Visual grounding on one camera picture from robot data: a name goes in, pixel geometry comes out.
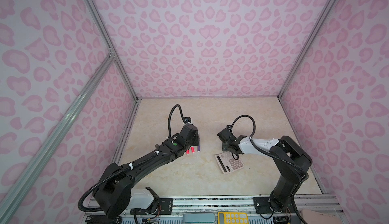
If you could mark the diagonal aluminium frame bar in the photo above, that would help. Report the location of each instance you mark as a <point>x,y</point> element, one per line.
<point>25,182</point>

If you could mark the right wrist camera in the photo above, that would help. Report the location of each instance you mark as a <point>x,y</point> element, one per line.
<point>229,128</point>

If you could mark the grey metal pencil case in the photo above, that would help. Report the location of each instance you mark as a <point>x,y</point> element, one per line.
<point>199,218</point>

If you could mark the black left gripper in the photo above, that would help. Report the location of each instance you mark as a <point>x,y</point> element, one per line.
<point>196,139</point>

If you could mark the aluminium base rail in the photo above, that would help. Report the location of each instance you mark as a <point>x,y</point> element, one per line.
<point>253,206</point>

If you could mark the black stapler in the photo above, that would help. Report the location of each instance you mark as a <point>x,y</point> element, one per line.
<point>101,219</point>

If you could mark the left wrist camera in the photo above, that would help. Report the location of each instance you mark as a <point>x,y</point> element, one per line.
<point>188,120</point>

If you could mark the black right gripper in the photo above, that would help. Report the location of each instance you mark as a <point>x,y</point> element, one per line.
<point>223,147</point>

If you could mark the yellow calculator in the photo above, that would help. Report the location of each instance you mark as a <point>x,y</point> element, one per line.
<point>232,218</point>

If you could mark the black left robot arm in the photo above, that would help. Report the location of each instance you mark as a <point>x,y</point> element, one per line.
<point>114,193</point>

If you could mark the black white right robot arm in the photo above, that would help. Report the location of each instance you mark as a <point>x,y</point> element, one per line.
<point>291,160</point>

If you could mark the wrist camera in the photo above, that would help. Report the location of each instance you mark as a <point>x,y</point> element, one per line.
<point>229,128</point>
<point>188,120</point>

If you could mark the white pink calculator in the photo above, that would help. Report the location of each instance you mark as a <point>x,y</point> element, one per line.
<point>227,163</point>

